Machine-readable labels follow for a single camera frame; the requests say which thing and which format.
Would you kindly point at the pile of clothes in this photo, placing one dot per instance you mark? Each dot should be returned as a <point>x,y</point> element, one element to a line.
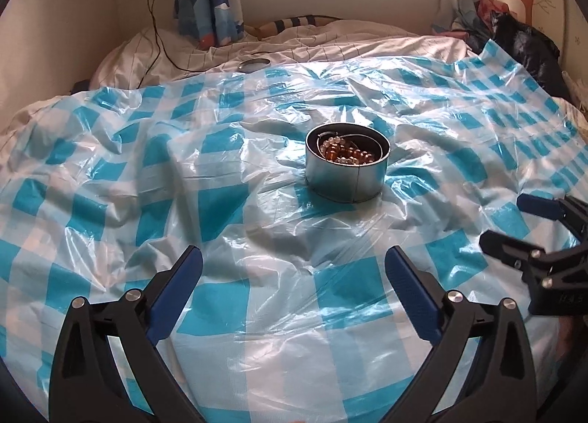
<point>464,9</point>

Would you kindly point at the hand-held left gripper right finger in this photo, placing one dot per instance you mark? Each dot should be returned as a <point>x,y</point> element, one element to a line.
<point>411,294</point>

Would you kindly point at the round metal tin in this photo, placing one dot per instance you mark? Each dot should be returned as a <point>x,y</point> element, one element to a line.
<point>344,179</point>

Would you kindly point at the round metal tin lid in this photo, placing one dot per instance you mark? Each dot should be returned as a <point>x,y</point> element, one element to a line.
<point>254,65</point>

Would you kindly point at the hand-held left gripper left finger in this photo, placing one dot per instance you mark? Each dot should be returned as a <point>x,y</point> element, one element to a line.
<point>177,294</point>

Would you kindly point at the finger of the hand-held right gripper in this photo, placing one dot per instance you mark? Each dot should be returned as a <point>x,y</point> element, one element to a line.
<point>535,203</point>
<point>503,246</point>

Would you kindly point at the striped pillow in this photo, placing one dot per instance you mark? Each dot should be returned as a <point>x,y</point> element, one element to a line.
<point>285,23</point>

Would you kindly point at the blue checkered plastic sheet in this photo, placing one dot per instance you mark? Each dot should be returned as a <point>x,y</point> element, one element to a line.
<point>275,175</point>

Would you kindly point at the black plastic bag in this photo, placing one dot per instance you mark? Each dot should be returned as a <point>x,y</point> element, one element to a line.
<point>526,51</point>

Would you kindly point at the silver bangle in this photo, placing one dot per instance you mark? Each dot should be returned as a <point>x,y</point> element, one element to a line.
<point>367,140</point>

